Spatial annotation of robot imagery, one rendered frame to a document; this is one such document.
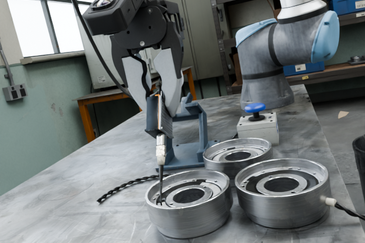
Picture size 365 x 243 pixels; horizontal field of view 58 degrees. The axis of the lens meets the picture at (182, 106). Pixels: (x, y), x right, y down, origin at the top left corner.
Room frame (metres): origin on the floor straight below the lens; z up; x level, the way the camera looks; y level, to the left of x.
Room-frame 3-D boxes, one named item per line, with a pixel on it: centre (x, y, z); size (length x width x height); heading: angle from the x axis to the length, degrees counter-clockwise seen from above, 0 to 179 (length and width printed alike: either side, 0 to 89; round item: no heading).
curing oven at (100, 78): (3.02, 0.33, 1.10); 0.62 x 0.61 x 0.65; 162
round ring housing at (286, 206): (0.36, -0.09, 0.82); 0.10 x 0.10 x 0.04
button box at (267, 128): (0.62, -0.14, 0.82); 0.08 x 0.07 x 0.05; 162
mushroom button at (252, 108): (0.62, -0.14, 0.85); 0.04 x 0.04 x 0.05
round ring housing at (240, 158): (0.48, -0.07, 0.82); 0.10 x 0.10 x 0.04
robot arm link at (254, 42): (0.93, -0.25, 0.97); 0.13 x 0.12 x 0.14; 47
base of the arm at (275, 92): (0.93, -0.24, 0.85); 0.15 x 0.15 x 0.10
